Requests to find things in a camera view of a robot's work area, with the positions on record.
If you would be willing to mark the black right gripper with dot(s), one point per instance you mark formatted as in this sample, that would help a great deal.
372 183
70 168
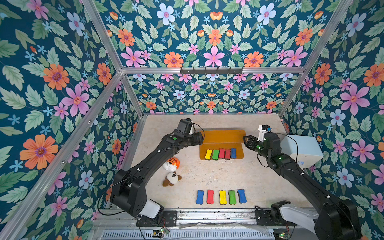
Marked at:
249 142

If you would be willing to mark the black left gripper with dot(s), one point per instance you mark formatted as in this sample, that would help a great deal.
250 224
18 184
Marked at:
197 139

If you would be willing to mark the blue eraser bottom shelf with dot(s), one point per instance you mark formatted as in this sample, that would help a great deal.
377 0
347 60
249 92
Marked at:
233 153

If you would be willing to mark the green eraser bottom shelf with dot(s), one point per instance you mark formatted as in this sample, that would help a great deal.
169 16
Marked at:
215 155

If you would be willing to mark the green eraser shelf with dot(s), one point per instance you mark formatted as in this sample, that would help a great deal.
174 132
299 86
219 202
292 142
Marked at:
215 155
232 197

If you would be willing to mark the green eraser top shelf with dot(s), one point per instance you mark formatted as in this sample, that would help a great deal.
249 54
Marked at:
232 197

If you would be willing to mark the red eraser top shelf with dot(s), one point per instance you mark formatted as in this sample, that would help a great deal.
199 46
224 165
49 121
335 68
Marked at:
210 197

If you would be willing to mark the yellow eraser top shelf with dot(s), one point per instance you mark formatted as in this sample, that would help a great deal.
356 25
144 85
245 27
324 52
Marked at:
223 197

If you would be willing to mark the yellow eraser shelf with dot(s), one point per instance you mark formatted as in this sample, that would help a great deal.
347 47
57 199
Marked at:
223 197
208 155

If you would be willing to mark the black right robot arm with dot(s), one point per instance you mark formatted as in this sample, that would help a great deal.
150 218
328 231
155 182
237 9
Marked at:
332 219

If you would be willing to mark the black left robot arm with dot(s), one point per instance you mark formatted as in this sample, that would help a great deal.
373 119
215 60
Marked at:
129 187

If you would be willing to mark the orange wooden two-tier shelf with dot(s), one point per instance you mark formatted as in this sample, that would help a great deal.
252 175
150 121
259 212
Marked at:
223 139

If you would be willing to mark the yellow eraser bottom shelf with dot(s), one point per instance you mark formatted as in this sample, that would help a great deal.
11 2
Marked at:
208 155

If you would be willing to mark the orange tiger plush toy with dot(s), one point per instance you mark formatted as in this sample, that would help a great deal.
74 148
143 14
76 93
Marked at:
172 164

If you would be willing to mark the brown white dog plush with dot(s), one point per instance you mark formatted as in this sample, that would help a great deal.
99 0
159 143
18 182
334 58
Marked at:
171 179

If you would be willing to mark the light blue box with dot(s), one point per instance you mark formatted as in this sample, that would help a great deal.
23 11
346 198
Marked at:
305 150

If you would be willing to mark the black wall hook rail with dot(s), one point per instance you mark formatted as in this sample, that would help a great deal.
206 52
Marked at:
206 70

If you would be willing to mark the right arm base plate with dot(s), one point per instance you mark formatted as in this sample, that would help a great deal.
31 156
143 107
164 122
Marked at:
272 217

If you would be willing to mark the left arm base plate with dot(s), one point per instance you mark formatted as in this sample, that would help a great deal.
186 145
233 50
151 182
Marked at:
163 219

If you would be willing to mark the metal front rail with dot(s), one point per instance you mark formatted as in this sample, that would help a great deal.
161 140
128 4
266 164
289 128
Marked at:
201 224

